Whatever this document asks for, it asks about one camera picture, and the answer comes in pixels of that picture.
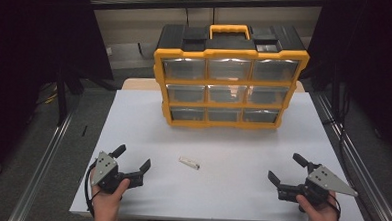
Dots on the yellow black drawer organizer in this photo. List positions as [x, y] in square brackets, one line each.
[232, 43]

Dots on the small black floor object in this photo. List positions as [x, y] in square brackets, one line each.
[84, 130]

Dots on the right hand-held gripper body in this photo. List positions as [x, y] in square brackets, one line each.
[324, 181]

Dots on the black curtain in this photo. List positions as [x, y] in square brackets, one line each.
[26, 49]
[369, 64]

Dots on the clear plastic drawer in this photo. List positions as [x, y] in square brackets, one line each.
[184, 68]

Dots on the grid of clear drawers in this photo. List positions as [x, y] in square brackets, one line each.
[228, 93]

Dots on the black metal stand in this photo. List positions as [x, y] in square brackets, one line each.
[62, 98]

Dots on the white nail clipper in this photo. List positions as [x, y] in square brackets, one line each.
[189, 163]

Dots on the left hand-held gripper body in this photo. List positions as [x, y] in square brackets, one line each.
[109, 173]

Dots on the aluminium floor rail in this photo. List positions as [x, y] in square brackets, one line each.
[41, 170]
[358, 164]

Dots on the person's left hand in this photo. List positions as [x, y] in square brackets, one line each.
[106, 203]

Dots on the person's right hand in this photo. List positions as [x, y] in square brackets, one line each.
[323, 216]

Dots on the black horizontal bar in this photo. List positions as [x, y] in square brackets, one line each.
[205, 4]

